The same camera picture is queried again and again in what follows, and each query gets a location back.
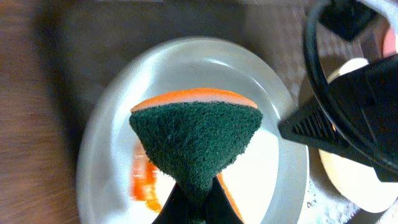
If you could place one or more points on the white plate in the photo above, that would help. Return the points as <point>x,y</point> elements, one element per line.
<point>359,183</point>

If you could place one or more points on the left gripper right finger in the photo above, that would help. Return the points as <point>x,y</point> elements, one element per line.
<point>217,207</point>

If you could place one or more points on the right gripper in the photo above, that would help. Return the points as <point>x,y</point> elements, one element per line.
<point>366,96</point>

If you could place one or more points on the green orange sponge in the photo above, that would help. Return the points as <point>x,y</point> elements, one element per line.
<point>192,135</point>

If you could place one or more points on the pale blue plate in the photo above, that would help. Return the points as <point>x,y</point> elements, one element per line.
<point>268,182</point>

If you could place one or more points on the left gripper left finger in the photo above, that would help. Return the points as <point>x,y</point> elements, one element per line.
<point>177,209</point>

